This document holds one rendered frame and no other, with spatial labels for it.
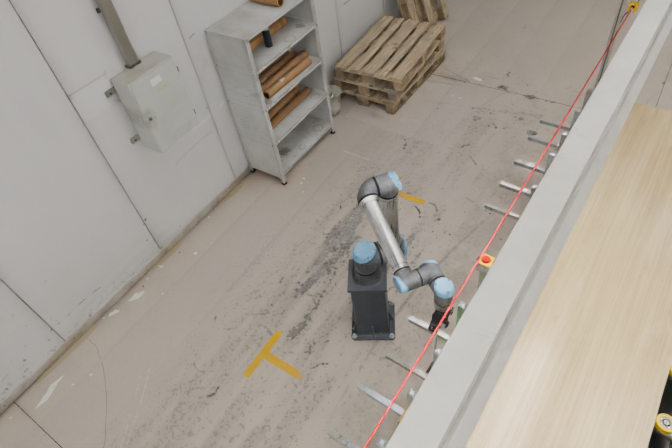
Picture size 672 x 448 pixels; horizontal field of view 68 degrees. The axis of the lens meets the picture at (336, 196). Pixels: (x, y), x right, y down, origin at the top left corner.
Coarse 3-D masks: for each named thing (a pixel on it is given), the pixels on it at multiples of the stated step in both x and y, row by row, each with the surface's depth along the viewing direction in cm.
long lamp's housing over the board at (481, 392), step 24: (648, 72) 160; (624, 96) 148; (576, 120) 149; (624, 120) 146; (600, 144) 135; (600, 168) 133; (576, 192) 125; (576, 216) 123; (552, 240) 115; (552, 264) 114; (528, 288) 108; (528, 312) 107; (504, 336) 101; (504, 360) 100; (480, 384) 95; (408, 408) 96; (480, 408) 94; (456, 432) 89
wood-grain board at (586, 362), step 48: (624, 144) 342; (624, 192) 313; (576, 240) 292; (624, 240) 288; (576, 288) 271; (624, 288) 267; (528, 336) 255; (576, 336) 252; (624, 336) 249; (528, 384) 239; (576, 384) 236; (624, 384) 233; (480, 432) 226; (528, 432) 224; (576, 432) 222; (624, 432) 219
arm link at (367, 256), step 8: (360, 248) 312; (368, 248) 311; (376, 248) 312; (360, 256) 308; (368, 256) 307; (376, 256) 311; (360, 264) 311; (368, 264) 311; (376, 264) 313; (360, 272) 318; (368, 272) 316
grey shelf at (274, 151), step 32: (288, 0) 416; (224, 32) 390; (256, 32) 385; (288, 32) 440; (224, 64) 412; (256, 64) 408; (320, 64) 478; (256, 96) 417; (320, 96) 495; (256, 128) 449; (288, 128) 465; (320, 128) 521; (256, 160) 486; (288, 160) 492
